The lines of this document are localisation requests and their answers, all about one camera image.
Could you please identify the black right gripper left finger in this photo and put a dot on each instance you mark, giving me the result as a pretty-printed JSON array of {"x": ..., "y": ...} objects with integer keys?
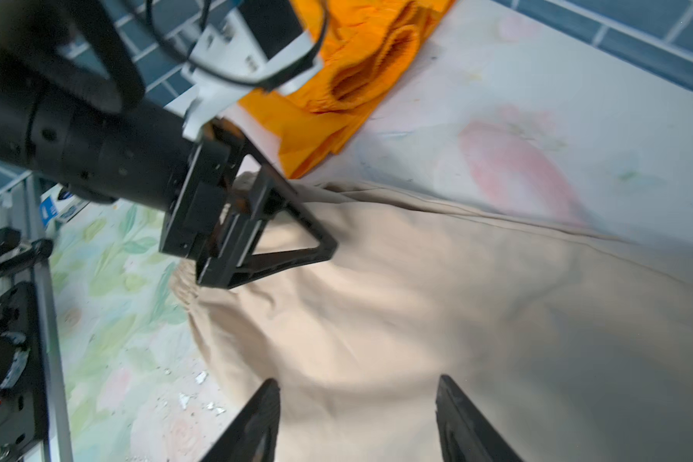
[{"x": 252, "y": 435}]

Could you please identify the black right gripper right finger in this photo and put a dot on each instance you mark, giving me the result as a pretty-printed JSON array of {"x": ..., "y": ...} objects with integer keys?
[{"x": 465, "y": 434}]

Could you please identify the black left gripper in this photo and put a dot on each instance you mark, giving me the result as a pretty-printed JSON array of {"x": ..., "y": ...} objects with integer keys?
[{"x": 249, "y": 222}]

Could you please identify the beige shorts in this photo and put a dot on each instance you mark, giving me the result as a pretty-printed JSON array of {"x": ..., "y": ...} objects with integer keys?
[{"x": 575, "y": 346}]

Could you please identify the orange shorts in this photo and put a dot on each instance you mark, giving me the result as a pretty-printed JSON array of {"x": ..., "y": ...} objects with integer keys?
[{"x": 369, "y": 45}]

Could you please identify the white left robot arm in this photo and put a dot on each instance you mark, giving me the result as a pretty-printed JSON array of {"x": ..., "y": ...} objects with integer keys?
[{"x": 73, "y": 108}]

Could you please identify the black device beside left base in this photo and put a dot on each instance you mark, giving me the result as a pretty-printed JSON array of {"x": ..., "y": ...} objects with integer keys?
[{"x": 17, "y": 255}]

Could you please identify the aluminium front rail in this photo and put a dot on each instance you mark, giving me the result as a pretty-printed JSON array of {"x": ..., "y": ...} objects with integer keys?
[{"x": 20, "y": 209}]

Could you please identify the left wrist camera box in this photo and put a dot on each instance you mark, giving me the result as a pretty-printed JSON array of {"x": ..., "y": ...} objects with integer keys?
[{"x": 256, "y": 45}]

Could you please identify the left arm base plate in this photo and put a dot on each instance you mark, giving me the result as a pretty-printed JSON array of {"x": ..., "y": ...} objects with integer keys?
[{"x": 23, "y": 414}]

